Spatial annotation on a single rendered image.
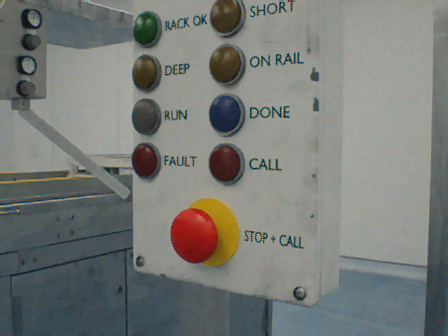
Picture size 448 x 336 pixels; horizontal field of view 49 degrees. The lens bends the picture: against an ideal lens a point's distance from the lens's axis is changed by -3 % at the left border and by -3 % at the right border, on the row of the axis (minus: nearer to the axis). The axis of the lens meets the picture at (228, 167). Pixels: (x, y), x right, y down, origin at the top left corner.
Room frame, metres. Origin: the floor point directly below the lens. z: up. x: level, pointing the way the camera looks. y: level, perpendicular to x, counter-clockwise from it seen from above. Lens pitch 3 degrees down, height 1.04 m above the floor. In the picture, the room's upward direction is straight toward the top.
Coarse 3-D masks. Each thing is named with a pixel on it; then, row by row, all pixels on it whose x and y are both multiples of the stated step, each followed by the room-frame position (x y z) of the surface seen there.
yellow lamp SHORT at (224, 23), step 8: (224, 0) 0.36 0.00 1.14; (232, 0) 0.36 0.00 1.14; (216, 8) 0.37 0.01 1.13; (224, 8) 0.36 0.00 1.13; (232, 8) 0.36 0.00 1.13; (240, 8) 0.36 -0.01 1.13; (216, 16) 0.37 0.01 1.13; (224, 16) 0.36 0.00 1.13; (232, 16) 0.36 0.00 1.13; (240, 16) 0.36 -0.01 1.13; (216, 24) 0.37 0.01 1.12; (224, 24) 0.36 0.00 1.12; (232, 24) 0.36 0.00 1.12; (224, 32) 0.36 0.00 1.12
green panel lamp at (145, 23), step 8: (144, 16) 0.41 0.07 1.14; (152, 16) 0.40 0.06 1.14; (136, 24) 0.41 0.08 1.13; (144, 24) 0.41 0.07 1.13; (152, 24) 0.40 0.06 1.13; (136, 32) 0.41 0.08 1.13; (144, 32) 0.41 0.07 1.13; (152, 32) 0.40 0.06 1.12; (136, 40) 0.41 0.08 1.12; (144, 40) 0.41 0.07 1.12; (152, 40) 0.41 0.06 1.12
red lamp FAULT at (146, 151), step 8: (144, 144) 0.41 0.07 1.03; (136, 152) 0.41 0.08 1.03; (144, 152) 0.41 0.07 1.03; (152, 152) 0.40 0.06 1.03; (136, 160) 0.41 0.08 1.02; (144, 160) 0.40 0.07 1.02; (152, 160) 0.40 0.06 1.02; (136, 168) 0.41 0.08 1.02; (144, 168) 0.41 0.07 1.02; (152, 168) 0.40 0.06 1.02; (144, 176) 0.41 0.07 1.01
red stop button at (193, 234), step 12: (180, 216) 0.36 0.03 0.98; (192, 216) 0.35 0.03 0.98; (204, 216) 0.35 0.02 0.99; (180, 228) 0.36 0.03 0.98; (192, 228) 0.35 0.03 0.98; (204, 228) 0.35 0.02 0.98; (180, 240) 0.36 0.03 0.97; (192, 240) 0.35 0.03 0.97; (204, 240) 0.35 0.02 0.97; (216, 240) 0.35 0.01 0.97; (180, 252) 0.36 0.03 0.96; (192, 252) 0.35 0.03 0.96; (204, 252) 0.35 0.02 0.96
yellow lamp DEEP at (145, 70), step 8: (144, 56) 0.41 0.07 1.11; (136, 64) 0.41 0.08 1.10; (144, 64) 0.41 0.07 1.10; (152, 64) 0.40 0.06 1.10; (136, 72) 0.41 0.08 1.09; (144, 72) 0.41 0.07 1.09; (152, 72) 0.40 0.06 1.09; (136, 80) 0.41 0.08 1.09; (144, 80) 0.41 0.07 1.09; (152, 80) 0.40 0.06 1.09; (144, 88) 0.41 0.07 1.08
